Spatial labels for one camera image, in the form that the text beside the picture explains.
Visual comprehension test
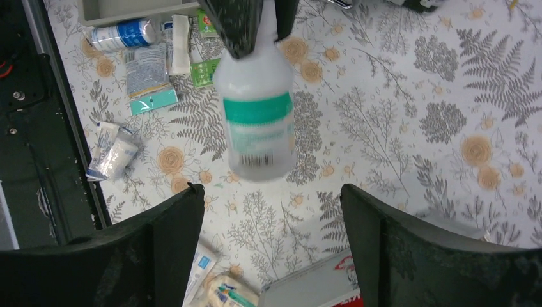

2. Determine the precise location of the floral table mat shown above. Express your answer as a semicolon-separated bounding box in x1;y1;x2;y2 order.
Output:
45;1;541;294

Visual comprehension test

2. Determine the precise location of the grey metal box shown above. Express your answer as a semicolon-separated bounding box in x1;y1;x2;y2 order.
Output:
258;249;364;307

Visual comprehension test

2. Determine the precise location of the green sachet lower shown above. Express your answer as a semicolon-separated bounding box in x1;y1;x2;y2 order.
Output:
190;58;220;88

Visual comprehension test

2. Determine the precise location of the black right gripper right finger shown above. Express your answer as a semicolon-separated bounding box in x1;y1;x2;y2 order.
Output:
340;184;541;306

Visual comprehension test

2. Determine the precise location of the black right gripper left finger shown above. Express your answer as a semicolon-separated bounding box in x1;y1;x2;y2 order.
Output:
1;184;205;306

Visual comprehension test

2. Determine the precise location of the white pill bottle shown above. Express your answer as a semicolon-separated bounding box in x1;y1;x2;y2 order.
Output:
213;1;297;182

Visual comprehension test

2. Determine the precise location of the blue white gauze packet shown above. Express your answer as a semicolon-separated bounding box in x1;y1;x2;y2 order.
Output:
182;242;218;307

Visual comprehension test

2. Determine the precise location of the clear syringe packet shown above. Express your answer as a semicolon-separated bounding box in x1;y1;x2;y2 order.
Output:
86;122;122;182

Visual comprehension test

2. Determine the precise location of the green sachet upper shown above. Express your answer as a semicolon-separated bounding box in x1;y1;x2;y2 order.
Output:
196;9;219;38

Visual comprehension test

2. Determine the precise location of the white blue-label bottle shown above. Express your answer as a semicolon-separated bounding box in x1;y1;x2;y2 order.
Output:
86;19;159;52

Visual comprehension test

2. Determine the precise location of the grey plastic tray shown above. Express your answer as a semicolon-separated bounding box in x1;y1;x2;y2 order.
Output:
77;0;199;27

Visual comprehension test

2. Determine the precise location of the green sachet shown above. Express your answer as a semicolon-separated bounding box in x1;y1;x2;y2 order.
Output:
190;58;220;88
196;9;219;38

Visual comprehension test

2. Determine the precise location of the bandage roll packet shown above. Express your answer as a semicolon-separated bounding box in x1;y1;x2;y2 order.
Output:
194;275;259;307

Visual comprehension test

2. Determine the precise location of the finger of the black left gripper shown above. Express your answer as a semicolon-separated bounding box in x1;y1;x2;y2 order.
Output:
198;0;263;59
274;0;299;42

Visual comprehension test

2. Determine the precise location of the clear plastic bag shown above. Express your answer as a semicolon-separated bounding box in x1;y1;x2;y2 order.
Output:
123;42;170;100

